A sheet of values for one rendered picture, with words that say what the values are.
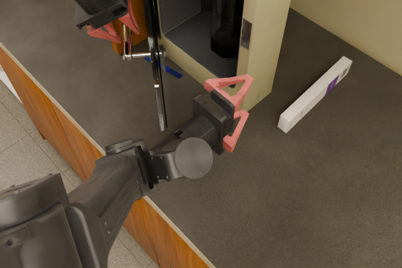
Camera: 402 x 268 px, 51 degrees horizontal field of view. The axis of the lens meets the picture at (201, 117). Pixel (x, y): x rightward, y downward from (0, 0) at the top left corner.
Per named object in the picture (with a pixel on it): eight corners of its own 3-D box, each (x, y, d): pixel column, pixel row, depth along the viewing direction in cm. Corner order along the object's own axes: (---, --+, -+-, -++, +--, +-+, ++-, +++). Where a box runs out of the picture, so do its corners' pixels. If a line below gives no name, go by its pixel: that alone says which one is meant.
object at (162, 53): (167, 64, 84) (164, 43, 79) (167, 73, 83) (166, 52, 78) (157, 66, 84) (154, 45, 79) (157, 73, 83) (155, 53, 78)
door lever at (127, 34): (149, 29, 85) (148, 19, 83) (152, 63, 80) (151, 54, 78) (122, 31, 85) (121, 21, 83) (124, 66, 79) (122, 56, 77)
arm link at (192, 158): (101, 147, 63) (118, 201, 64) (120, 145, 53) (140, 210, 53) (172, 124, 69) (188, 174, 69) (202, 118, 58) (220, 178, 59)
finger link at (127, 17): (117, 30, 85) (88, -2, 78) (148, 15, 83) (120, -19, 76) (118, 54, 82) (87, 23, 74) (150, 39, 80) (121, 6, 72)
